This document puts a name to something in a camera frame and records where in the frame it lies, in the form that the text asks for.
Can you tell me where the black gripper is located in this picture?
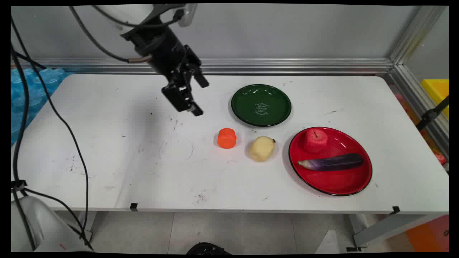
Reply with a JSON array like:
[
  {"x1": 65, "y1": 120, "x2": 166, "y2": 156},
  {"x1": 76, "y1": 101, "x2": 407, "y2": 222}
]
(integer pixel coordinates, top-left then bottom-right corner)
[{"x1": 121, "y1": 22, "x2": 210, "y2": 117}]

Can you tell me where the purple toy eggplant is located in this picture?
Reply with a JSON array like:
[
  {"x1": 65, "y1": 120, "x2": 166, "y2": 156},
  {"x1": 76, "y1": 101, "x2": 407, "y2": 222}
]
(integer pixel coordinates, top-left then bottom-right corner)
[{"x1": 297, "y1": 153, "x2": 364, "y2": 171}]

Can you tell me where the orange toy carrot piece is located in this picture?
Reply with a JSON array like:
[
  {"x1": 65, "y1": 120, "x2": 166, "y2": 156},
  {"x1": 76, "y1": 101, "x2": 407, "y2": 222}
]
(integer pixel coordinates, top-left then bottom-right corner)
[{"x1": 217, "y1": 128, "x2": 237, "y2": 149}]

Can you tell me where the green enamel plate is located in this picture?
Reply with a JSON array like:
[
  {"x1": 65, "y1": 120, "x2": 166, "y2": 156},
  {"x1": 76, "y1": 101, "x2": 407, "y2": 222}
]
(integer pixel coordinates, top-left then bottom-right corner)
[{"x1": 231, "y1": 84, "x2": 292, "y2": 127}]

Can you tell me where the pale yellow toy potato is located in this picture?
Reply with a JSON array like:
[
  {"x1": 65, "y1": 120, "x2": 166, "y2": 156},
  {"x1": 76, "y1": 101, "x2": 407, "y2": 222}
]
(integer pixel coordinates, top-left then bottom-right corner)
[{"x1": 249, "y1": 136, "x2": 276, "y2": 162}]

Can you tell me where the red toy apple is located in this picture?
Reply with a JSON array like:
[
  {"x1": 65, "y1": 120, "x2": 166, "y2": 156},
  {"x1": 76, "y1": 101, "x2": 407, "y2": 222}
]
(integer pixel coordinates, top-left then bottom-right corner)
[{"x1": 304, "y1": 128, "x2": 328, "y2": 154}]

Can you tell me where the black round object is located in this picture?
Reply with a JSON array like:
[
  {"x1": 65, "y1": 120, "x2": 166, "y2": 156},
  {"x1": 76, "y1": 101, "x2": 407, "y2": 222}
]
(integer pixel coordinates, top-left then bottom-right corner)
[{"x1": 186, "y1": 242, "x2": 232, "y2": 255}]

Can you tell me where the red enamel plate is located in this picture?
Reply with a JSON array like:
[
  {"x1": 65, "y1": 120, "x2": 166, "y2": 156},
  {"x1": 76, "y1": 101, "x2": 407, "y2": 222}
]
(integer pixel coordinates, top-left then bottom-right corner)
[{"x1": 288, "y1": 126, "x2": 373, "y2": 196}]

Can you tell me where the black stand clamp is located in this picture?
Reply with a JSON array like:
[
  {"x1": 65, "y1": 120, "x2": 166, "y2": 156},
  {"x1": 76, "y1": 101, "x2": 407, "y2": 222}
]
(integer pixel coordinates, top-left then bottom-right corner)
[{"x1": 415, "y1": 95, "x2": 449, "y2": 131}]

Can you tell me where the white table leg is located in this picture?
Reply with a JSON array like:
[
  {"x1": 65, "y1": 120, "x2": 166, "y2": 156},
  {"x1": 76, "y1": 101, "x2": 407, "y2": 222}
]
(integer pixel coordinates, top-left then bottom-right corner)
[{"x1": 346, "y1": 214, "x2": 436, "y2": 252}]

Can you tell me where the yellow plastic bin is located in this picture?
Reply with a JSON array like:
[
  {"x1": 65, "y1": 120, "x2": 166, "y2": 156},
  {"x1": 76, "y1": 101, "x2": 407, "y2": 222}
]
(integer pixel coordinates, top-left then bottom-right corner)
[{"x1": 420, "y1": 78, "x2": 449, "y2": 119}]

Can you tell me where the orange box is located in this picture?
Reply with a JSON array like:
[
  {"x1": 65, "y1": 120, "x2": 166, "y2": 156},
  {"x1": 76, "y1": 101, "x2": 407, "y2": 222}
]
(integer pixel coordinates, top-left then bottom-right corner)
[{"x1": 405, "y1": 215, "x2": 449, "y2": 253}]

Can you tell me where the aluminium frame rail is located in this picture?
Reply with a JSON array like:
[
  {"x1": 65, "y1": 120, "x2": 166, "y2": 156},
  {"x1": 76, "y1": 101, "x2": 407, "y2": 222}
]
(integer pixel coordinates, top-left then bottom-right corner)
[{"x1": 11, "y1": 5, "x2": 449, "y2": 158}]

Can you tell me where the thin black cable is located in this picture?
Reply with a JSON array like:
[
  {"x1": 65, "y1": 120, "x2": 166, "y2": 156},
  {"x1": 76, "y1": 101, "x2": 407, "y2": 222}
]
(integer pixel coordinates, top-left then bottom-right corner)
[{"x1": 11, "y1": 16, "x2": 90, "y2": 248}]

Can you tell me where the thick black cable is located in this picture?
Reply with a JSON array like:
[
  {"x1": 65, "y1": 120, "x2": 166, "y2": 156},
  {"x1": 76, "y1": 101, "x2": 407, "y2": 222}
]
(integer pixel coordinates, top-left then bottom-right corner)
[{"x1": 11, "y1": 46, "x2": 47, "y2": 251}]

